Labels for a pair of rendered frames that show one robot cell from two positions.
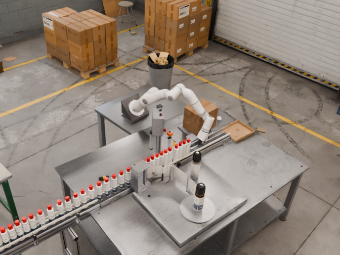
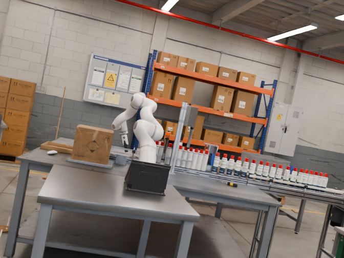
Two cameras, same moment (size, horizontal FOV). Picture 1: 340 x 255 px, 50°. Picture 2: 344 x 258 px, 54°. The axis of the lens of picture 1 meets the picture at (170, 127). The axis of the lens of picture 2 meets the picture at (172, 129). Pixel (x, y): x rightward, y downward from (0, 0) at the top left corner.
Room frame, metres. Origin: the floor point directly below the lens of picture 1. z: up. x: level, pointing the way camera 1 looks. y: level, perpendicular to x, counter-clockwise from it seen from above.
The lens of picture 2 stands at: (5.39, 1.80, 1.40)
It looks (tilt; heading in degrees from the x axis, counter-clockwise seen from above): 3 degrees down; 214
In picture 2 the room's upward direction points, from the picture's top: 12 degrees clockwise
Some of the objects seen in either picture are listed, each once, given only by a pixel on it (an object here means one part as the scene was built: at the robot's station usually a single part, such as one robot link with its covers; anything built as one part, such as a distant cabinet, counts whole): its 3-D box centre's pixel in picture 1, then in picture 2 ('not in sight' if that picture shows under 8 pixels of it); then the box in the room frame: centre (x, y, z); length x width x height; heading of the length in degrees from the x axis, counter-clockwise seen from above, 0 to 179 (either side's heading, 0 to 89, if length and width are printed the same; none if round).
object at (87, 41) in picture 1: (81, 40); not in sight; (6.40, 1.77, 0.45); 1.20 x 0.84 x 0.89; 51
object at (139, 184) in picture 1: (140, 176); (208, 157); (2.36, 0.23, 1.01); 0.14 x 0.13 x 0.26; 131
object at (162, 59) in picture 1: (161, 63); not in sight; (5.59, 0.22, 0.50); 0.42 x 0.41 x 0.28; 139
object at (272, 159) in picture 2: not in sight; (264, 163); (0.49, 0.19, 0.91); 0.60 x 0.40 x 0.22; 142
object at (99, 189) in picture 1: (99, 190); (244, 168); (2.19, 0.57, 0.98); 0.05 x 0.05 x 0.20
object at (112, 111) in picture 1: (147, 111); (116, 187); (3.69, 0.29, 0.81); 0.90 x 0.90 x 0.04; 49
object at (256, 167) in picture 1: (185, 168); (151, 165); (2.72, -0.18, 0.82); 2.10 x 1.50 x 0.02; 131
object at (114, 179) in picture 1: (114, 182); (230, 165); (2.29, 0.46, 0.98); 0.05 x 0.05 x 0.20
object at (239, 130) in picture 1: (237, 130); (60, 147); (3.37, -0.77, 0.85); 0.30 x 0.26 x 0.04; 131
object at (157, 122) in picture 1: (157, 122); (188, 115); (2.70, 0.11, 1.38); 0.17 x 0.10 x 0.19; 6
